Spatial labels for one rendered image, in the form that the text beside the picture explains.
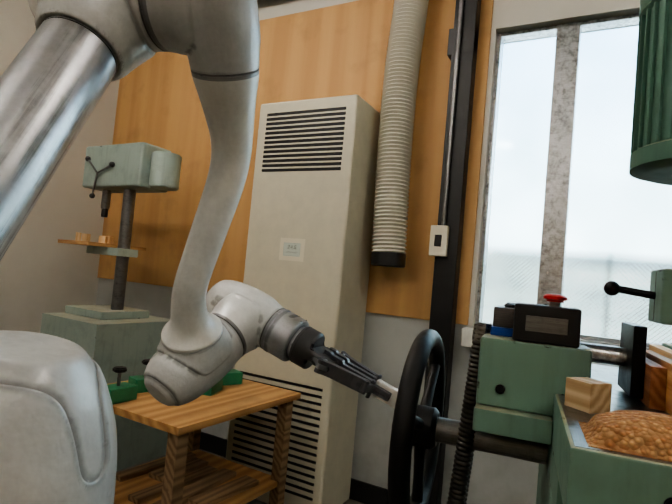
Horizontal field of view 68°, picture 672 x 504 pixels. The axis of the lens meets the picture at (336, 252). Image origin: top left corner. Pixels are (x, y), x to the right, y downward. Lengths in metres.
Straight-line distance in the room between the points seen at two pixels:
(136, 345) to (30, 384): 2.22
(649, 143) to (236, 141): 0.57
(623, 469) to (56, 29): 0.76
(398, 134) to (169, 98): 1.66
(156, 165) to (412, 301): 1.37
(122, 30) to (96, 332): 1.87
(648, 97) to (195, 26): 0.60
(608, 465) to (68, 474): 0.41
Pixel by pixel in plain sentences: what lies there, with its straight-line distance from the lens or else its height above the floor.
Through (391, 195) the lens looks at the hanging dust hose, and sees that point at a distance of 2.14.
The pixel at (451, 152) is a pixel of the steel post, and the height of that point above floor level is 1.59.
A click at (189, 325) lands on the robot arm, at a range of 0.85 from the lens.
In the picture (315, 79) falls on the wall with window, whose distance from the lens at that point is 2.72.
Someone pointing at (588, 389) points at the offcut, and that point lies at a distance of 0.62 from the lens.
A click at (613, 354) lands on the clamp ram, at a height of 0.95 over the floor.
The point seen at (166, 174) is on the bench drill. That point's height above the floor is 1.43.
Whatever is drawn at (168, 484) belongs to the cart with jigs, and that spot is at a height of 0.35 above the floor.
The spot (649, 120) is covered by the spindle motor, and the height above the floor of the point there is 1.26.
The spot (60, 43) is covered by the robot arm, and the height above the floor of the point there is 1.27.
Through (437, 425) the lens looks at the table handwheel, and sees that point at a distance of 0.78.
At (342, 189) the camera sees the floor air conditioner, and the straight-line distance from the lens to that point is 2.12.
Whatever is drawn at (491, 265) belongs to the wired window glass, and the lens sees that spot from 2.25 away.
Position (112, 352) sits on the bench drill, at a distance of 2.56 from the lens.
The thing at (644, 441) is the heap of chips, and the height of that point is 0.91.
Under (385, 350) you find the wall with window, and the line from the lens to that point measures 2.33.
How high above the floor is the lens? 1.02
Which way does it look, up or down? 3 degrees up
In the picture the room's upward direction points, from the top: 5 degrees clockwise
